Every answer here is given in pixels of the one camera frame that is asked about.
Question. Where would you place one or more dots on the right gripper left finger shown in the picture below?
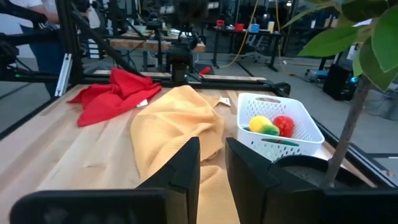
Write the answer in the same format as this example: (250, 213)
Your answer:
(177, 186)

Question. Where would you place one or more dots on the small red bar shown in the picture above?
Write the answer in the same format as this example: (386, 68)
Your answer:
(204, 71)

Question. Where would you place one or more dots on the black plant pot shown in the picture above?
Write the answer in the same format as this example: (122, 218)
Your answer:
(298, 165)

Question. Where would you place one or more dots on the pale yellow cup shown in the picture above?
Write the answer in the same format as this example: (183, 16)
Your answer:
(271, 27)

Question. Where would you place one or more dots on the green leafy plant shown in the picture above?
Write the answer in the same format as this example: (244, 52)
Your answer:
(382, 40)

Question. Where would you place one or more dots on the red cup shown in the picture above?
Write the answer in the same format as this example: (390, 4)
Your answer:
(220, 23)

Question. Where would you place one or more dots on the black desk with cups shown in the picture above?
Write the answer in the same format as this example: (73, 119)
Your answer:
(248, 32)

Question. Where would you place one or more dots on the wooden neighbouring table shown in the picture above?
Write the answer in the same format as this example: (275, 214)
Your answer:
(140, 44)

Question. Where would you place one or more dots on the blue cup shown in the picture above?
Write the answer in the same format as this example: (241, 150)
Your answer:
(254, 28)

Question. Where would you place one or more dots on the white perforated plastic basket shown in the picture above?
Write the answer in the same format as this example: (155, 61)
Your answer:
(270, 107)

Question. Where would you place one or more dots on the yellow toy pineapple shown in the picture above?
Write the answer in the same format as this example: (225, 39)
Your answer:
(258, 123)

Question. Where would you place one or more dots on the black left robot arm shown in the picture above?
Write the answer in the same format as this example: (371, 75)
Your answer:
(180, 56)

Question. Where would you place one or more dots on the black computer tower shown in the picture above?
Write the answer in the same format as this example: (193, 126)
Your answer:
(337, 82)

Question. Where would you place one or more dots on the orange cloth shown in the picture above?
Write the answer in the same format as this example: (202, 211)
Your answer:
(174, 124)

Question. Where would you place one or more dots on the red toy tomato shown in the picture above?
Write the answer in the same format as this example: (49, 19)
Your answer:
(284, 126)

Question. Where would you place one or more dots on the red cloth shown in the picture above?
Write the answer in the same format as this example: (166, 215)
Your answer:
(115, 96)

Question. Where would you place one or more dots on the person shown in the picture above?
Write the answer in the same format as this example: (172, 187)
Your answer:
(46, 59)

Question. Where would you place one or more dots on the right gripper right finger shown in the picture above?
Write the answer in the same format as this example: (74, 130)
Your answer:
(248, 186)

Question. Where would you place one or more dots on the dark green toy pepper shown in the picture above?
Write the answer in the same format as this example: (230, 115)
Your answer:
(280, 143)

